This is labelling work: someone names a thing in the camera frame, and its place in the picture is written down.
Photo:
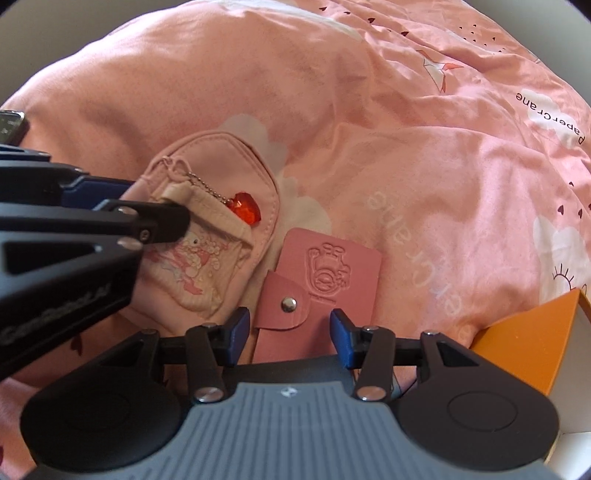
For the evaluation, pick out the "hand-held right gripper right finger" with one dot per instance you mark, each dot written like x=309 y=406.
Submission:
x=340 y=339

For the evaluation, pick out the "orange cardboard box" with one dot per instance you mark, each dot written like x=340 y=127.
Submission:
x=531 y=341

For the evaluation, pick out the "pink printed blanket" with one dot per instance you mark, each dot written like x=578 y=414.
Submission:
x=369 y=115

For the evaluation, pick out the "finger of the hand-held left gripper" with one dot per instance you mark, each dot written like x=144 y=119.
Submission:
x=92 y=191
x=157 y=224

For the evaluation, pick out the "pink pouch with heart charm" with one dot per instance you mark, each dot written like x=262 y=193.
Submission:
x=221 y=161

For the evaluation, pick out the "black rectangular object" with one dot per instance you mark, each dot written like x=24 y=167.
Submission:
x=11 y=127

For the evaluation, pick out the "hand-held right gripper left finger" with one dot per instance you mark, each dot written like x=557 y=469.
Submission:
x=238 y=337

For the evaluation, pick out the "pink leather card wallet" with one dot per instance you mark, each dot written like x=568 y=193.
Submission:
x=332 y=281

